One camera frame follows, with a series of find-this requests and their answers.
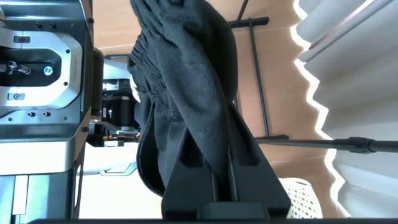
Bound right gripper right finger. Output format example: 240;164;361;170
228;104;292;218

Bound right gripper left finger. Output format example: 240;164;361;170
161;127;219;218

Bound black shorts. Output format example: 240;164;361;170
127;0;240;197

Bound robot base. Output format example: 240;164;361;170
0;0;141;219

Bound white laundry basket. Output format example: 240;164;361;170
277;177;324;219

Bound black clothes rack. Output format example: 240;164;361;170
228;0;398;155

